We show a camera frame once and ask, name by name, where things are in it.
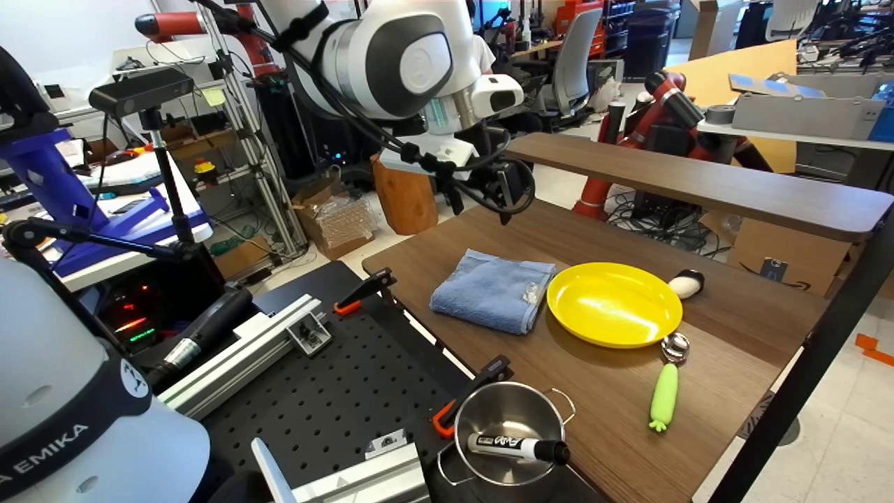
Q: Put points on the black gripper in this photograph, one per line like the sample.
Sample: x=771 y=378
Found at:
x=465 y=182

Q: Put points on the blue towel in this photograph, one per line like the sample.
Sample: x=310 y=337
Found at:
x=492 y=291

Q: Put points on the white Franka Emika robot base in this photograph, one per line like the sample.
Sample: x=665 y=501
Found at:
x=85 y=410

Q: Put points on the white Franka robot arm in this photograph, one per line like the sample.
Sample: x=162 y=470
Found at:
x=393 y=58

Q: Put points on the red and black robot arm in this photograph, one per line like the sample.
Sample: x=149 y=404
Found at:
x=652 y=115

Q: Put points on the wooden stump block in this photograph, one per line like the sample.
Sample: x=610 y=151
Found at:
x=406 y=200

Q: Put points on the grey office chair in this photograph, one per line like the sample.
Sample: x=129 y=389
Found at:
x=577 y=59

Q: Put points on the yellow plastic bowl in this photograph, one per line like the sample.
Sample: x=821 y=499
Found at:
x=612 y=304

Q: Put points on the cardboard box with flaps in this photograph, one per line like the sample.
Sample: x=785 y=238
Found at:
x=334 y=224

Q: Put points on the orange and black clamp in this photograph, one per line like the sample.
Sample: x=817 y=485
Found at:
x=359 y=298
x=462 y=400

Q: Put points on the white and black egg toy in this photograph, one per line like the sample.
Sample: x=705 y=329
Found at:
x=686 y=287

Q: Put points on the large tan cardboard panel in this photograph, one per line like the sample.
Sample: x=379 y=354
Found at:
x=735 y=79

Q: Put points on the black perforated breadboard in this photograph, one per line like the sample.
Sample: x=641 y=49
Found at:
x=344 y=382

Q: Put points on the cardboard box under shelf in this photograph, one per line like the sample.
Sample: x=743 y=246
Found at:
x=791 y=262

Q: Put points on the black cylindrical tool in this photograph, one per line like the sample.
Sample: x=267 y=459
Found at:
x=200 y=337

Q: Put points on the blue and white machine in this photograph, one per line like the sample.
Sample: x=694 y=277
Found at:
x=57 y=186

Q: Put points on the long aluminium rail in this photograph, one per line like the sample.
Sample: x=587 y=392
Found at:
x=242 y=358

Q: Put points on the short aluminium extrusion bracket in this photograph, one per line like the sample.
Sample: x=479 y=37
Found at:
x=363 y=476

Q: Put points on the black camera on stand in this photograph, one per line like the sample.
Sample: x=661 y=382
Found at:
x=142 y=91

